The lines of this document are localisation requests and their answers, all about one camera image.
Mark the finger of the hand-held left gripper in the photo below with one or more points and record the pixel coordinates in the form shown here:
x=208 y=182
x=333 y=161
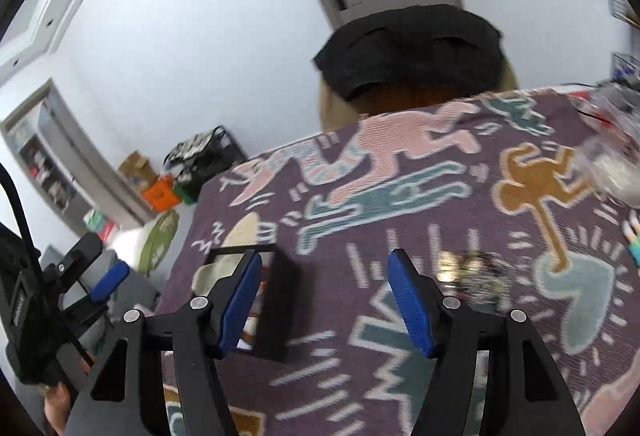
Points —
x=82 y=248
x=109 y=281

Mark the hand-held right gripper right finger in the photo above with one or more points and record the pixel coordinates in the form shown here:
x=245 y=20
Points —
x=410 y=306

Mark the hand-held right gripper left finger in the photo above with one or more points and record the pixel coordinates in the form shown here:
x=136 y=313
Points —
x=240 y=306

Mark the black gift box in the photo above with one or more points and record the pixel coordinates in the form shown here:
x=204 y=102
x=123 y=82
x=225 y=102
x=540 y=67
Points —
x=280 y=301

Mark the person's left hand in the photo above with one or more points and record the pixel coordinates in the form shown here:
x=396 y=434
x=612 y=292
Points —
x=55 y=408

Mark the green floor mat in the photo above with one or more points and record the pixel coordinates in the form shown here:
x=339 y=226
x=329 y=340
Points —
x=159 y=241

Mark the orange box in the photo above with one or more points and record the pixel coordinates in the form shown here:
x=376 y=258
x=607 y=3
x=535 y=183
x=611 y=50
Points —
x=161 y=196

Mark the small cardboard box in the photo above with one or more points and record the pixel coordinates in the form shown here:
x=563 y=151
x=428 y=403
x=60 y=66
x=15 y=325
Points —
x=137 y=168

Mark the printed purple blanket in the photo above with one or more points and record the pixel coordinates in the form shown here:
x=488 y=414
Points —
x=350 y=216

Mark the green paper bag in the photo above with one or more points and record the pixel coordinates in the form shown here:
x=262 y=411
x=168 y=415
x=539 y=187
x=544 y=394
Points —
x=186 y=193

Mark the black shoe rack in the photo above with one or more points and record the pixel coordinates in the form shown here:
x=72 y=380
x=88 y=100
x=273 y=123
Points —
x=205 y=156

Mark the tan chair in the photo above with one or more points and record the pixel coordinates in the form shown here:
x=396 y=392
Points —
x=335 y=116

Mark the clear plastic bag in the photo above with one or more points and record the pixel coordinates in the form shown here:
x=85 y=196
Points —
x=610 y=151

